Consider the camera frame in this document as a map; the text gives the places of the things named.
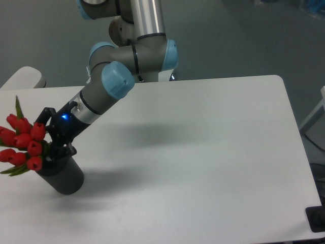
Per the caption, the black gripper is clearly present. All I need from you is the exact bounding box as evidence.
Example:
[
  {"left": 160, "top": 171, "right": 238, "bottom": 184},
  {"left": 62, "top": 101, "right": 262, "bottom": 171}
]
[{"left": 36, "top": 102, "right": 89, "bottom": 161}]

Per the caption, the white chair armrest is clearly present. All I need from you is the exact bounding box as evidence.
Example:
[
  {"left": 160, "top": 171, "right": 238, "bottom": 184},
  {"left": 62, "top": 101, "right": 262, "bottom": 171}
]
[{"left": 1, "top": 66, "right": 46, "bottom": 90}]

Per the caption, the blue items plastic bag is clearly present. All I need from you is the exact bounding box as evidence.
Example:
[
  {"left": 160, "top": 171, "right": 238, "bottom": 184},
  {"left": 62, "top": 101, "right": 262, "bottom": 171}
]
[{"left": 299, "top": 0, "right": 324, "bottom": 19}]

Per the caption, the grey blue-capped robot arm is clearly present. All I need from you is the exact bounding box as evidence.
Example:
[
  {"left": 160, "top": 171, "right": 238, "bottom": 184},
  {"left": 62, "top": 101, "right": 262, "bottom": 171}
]
[{"left": 37, "top": 1, "right": 178, "bottom": 162}]

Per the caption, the white furniture frame right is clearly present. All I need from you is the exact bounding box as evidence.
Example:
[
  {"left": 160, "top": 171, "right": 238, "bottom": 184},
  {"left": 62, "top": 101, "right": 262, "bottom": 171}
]
[{"left": 298, "top": 86, "right": 324, "bottom": 135}]

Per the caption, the black cable grommet box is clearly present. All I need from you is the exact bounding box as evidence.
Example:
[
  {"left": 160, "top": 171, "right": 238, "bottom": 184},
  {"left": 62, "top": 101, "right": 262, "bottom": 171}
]
[{"left": 305, "top": 206, "right": 324, "bottom": 233}]

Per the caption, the red tulip bouquet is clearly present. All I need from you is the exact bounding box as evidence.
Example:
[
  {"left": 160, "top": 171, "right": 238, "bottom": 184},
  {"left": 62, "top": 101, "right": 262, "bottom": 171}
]
[{"left": 1, "top": 97, "right": 51, "bottom": 177}]

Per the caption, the dark grey ribbed vase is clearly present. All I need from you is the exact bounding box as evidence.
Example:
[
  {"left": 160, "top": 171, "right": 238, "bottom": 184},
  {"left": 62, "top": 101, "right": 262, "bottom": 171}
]
[{"left": 36, "top": 157, "right": 84, "bottom": 195}]

